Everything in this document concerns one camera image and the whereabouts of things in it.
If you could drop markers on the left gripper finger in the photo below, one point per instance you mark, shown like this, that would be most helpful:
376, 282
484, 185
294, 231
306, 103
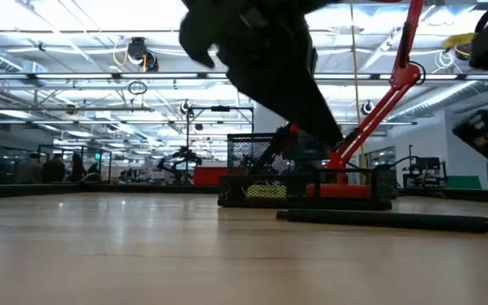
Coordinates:
286, 93

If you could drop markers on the yellow-green block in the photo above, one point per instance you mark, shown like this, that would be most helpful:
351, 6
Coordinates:
266, 192

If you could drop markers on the black mesh desk organizer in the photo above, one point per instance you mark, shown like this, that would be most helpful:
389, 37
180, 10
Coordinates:
295, 204

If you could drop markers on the black background robot arm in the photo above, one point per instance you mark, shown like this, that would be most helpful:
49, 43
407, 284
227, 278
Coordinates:
180, 159

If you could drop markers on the green board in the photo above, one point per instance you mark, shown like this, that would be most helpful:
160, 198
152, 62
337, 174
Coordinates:
464, 183

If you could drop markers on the black background equipment station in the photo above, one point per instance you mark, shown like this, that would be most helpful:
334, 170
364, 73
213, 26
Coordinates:
428, 167

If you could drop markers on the red desk lamp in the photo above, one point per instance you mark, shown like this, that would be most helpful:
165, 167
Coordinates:
403, 76

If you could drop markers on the red storage bin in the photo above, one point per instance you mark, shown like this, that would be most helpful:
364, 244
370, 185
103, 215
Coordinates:
210, 175

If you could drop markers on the person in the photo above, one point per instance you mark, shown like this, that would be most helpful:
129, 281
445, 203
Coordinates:
53, 169
28, 169
78, 167

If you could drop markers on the black background station frame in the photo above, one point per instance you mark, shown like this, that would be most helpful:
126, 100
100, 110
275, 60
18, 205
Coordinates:
220, 109

